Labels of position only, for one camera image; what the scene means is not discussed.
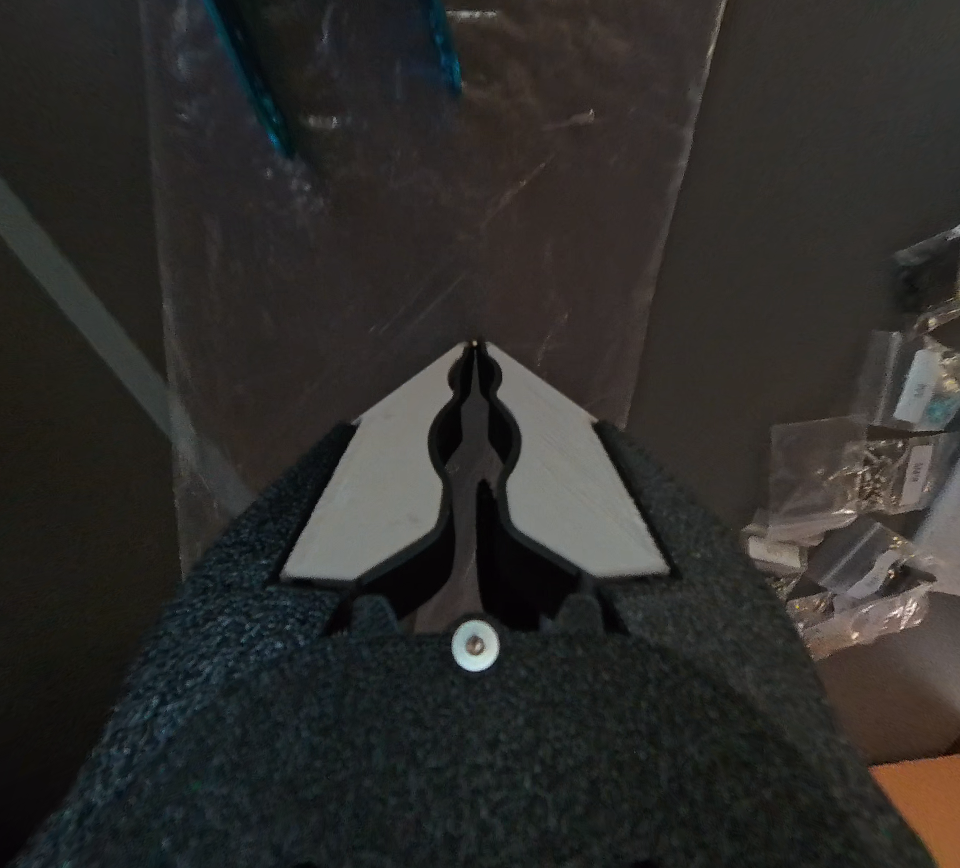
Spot pile of small parts bags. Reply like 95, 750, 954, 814
738, 223, 960, 659

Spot long blue metal U bracket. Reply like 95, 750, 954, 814
163, 0, 464, 158

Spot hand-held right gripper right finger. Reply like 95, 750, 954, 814
478, 341, 675, 634

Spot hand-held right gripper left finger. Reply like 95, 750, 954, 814
277, 341, 478, 617

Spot brown cardboard box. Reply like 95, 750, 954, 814
866, 754, 960, 868

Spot clear plastic bag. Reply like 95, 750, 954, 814
131, 0, 751, 584

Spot dark grey desk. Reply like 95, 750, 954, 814
0, 0, 960, 868

